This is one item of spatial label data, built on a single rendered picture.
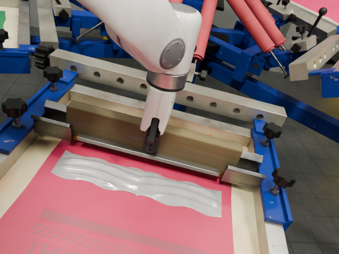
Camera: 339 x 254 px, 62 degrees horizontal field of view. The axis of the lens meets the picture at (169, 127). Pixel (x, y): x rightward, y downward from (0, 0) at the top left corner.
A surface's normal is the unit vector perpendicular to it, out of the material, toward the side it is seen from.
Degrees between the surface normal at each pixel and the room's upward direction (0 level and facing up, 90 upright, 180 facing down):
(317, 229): 0
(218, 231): 0
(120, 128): 90
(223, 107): 90
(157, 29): 88
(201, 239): 0
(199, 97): 90
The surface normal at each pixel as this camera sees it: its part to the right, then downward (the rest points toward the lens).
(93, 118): -0.15, 0.58
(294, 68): -0.62, 0.37
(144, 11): 0.54, 0.43
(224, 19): 0.08, 0.62
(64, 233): 0.20, -0.78
